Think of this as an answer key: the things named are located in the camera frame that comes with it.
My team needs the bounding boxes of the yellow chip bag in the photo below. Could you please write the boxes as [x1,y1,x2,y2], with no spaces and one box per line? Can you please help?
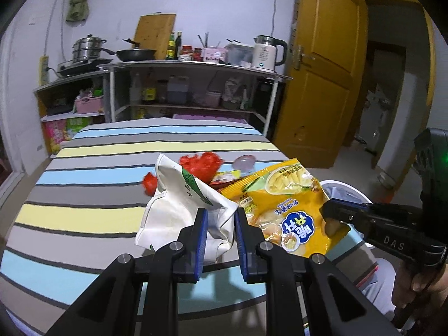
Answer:
[221,158,349,257]

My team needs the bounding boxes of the white paper bag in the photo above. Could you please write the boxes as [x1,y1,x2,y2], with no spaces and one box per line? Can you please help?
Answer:
[135,154,237,264]

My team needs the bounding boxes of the red plastic bag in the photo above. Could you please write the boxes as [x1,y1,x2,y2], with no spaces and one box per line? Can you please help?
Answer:
[142,152,223,197]

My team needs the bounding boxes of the white trash bin with liner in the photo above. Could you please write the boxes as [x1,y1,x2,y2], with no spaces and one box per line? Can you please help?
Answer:
[320,180,372,204]

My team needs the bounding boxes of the person's right hand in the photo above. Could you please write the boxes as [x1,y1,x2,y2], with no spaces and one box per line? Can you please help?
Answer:
[392,262,447,319]

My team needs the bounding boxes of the clear plastic cup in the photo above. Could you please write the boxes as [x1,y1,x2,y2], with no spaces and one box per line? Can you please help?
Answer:
[232,155,257,172]

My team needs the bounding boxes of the white oil jug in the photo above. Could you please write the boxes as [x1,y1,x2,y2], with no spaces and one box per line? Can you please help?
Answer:
[167,76,189,105]

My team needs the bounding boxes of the white electric kettle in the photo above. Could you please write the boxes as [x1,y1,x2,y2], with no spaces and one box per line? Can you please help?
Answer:
[251,35,288,73]

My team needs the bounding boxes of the white metal shelf rack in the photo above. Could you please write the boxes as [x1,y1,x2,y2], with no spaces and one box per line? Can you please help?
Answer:
[100,60,292,137]

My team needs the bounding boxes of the yellow label oil bottle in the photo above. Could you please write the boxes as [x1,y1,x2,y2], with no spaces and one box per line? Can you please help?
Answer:
[141,73,157,104]

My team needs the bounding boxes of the wooden door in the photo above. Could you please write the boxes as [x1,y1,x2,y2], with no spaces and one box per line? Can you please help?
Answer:
[273,0,368,168]

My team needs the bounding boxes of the clear plastic storage box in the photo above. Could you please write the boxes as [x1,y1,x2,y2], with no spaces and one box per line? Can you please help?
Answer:
[225,43,254,67]

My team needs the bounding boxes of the pink utensil holder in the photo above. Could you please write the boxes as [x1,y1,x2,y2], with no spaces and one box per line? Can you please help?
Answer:
[203,47,228,63]

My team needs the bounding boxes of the pink plastic basket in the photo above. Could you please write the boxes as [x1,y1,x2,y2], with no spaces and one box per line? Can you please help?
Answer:
[74,95,103,114]

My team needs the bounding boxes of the red lid sauce jar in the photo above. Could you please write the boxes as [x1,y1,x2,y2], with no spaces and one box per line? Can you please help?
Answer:
[178,45,194,62]

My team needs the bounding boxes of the green glass bottle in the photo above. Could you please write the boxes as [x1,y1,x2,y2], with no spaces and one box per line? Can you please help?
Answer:
[165,32,175,60]

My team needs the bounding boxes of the wooden side shelf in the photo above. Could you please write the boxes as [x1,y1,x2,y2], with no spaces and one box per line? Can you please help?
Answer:
[34,71,110,155]

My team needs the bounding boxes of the dark sauce bottle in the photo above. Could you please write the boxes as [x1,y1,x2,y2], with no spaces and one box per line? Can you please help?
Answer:
[174,31,182,60]

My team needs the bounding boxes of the black frying pan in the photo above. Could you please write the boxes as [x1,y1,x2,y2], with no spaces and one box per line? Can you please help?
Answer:
[100,39,157,62]

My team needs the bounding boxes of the wooden cutting board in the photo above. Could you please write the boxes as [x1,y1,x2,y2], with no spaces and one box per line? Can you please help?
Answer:
[134,14,176,60]

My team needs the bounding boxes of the black induction cooker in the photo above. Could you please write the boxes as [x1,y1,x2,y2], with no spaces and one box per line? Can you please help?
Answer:
[56,59,112,77]

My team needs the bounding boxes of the stainless steel steamer pot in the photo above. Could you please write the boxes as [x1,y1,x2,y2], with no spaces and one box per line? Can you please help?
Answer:
[72,34,107,63]

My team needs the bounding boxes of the power strip on wall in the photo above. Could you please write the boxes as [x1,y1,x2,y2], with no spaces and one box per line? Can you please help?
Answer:
[38,55,49,86]

